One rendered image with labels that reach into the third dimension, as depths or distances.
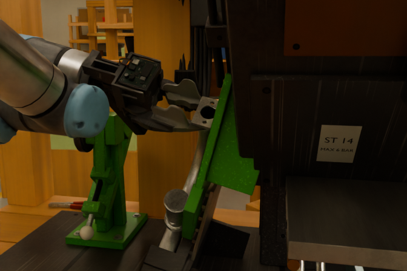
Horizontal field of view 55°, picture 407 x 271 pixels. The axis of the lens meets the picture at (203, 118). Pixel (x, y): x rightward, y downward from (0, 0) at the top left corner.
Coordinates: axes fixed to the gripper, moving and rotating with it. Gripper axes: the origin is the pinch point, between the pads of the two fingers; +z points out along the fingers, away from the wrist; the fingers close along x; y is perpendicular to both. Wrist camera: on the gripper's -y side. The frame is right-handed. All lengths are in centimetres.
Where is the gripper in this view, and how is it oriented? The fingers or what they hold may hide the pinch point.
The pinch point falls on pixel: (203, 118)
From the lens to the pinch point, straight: 63.9
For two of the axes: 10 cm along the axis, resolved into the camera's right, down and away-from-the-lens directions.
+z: 9.4, 2.9, -1.5
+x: 3.3, -7.9, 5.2
